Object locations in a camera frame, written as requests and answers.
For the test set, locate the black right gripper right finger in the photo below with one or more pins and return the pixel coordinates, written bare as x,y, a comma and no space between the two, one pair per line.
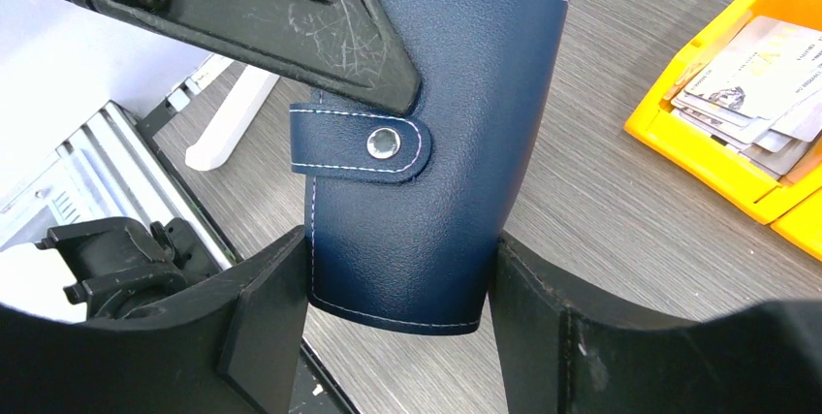
568,346

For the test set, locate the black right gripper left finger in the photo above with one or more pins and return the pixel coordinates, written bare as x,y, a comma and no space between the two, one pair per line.
229,344

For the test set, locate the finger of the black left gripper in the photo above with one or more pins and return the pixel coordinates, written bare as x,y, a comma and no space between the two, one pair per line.
346,47

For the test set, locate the navy leather card holder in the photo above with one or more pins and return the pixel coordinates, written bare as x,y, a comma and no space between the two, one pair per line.
402,214

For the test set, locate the stack of silver cards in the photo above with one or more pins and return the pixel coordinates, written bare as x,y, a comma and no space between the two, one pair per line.
759,95

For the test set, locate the yellow bin with silver cards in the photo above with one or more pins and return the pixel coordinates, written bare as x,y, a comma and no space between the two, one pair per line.
704,145

